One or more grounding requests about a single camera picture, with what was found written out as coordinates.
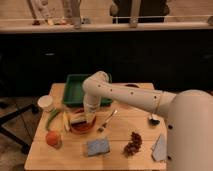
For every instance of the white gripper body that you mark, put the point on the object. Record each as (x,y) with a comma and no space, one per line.
(90,116)

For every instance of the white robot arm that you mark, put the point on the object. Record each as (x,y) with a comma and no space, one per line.
(189,117)

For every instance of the red bowl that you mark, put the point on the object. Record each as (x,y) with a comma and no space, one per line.
(81,128)

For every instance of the metal fork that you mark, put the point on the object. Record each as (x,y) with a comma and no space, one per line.
(107,120)

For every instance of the green plastic tray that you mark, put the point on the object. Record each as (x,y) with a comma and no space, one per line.
(73,93)

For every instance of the blue sponge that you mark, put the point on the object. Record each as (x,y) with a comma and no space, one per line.
(98,146)

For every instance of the green chili pepper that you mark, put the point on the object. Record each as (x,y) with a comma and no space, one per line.
(52,115)

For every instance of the white cup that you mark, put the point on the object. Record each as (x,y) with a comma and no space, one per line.
(46,103)

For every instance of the dark red plate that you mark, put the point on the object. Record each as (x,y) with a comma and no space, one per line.
(132,85)

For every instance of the brown grape bunch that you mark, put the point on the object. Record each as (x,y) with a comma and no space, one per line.
(133,146)

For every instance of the metal spoon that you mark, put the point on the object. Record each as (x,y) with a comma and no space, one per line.
(153,120)

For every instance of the grey folded cloth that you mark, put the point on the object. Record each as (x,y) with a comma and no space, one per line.
(159,149)

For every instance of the black office chair base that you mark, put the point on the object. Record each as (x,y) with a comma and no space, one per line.
(18,121)

